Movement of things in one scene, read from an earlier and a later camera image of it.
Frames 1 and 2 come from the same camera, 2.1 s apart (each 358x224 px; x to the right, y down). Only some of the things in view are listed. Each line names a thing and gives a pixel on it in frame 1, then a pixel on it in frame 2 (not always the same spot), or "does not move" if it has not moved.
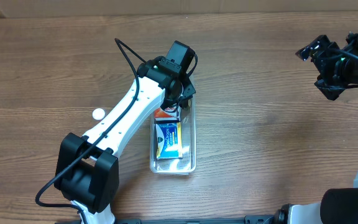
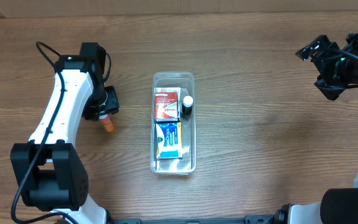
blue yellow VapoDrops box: x=169 y=140 does not move
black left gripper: x=187 y=91 → x=103 y=111
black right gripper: x=319 y=64 does not move
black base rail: x=258 y=219 does not move
